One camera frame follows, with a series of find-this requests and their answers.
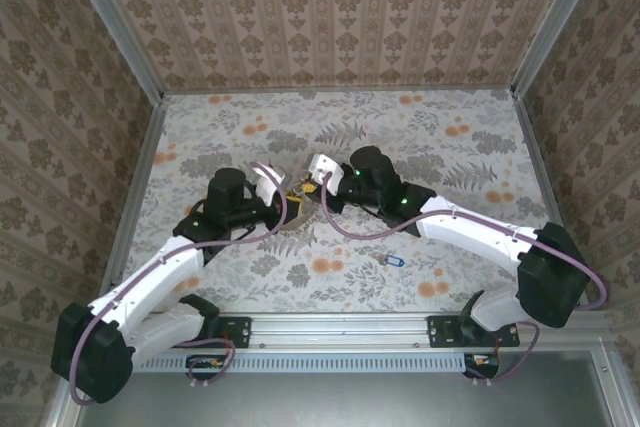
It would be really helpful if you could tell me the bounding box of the metal disc with key rings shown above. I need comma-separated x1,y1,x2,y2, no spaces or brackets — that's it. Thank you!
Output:
282,174,319,234

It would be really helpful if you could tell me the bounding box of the blue key tag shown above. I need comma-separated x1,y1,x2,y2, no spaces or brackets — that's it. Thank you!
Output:
372,253,407,271

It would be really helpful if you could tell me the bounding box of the black connector board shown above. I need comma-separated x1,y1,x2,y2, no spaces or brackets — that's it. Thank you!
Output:
463,351,502,379
185,352,227,381

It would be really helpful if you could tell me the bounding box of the grey metal panel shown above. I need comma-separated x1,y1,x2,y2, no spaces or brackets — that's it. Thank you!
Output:
49,351,619,427

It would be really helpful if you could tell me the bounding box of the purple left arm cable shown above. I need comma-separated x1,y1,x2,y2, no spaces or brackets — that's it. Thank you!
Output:
69,161,290,407

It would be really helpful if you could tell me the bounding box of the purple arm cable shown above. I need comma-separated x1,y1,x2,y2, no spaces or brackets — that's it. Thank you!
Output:
319,171,609,386
69,161,290,407

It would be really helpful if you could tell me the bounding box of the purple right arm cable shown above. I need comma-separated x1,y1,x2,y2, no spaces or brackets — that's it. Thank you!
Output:
319,171,609,386

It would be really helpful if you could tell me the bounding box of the aluminium table side rail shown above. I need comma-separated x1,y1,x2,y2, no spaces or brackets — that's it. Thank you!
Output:
512,91,591,313
98,96,169,311

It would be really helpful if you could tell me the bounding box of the aluminium table end rail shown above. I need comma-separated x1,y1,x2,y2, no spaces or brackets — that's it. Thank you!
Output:
162,86,516,96

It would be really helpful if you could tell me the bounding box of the aluminium mounting rail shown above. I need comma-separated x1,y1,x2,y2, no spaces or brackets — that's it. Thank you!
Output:
127,310,621,351

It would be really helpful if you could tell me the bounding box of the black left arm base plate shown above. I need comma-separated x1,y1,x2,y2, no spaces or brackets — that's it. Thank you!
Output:
199,315,252,349

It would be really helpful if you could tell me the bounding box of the grey slotted cable duct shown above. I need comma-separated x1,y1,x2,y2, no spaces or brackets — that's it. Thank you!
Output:
132,352,469,374

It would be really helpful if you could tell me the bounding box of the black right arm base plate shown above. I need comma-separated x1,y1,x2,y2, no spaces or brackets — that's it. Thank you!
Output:
427,315,521,349

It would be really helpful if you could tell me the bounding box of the aluminium frame post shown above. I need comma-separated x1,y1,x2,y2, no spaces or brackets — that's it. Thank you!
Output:
58,0,166,104
509,0,610,98

